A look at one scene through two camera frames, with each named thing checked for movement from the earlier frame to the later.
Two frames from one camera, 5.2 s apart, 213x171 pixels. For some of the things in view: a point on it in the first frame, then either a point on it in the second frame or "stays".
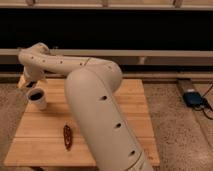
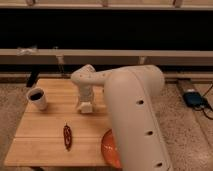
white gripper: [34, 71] to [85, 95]
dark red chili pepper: [67, 137] stays
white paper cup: [37, 98] stays
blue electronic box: [193, 98] stays
